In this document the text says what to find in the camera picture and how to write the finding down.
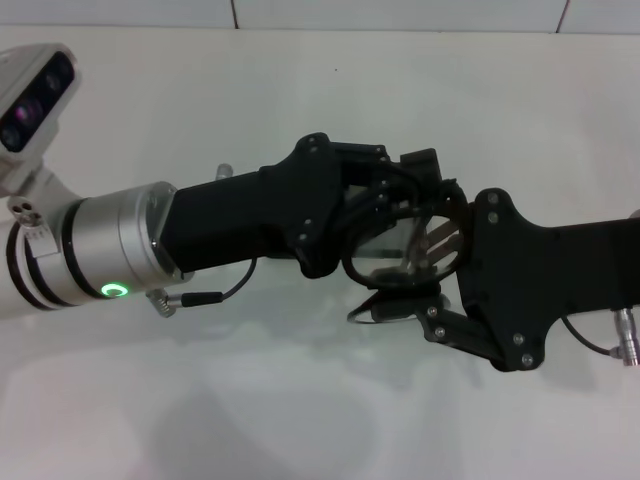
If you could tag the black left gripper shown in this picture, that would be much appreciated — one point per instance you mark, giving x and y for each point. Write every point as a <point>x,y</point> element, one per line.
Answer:
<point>250,220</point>

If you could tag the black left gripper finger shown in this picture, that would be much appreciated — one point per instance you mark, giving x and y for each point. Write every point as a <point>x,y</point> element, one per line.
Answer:
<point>420,167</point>

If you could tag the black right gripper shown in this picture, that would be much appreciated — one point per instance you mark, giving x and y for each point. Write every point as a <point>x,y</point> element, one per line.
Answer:
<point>550,270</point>

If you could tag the black framed glasses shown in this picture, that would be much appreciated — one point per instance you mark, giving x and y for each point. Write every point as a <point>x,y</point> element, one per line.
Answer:
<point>400,283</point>

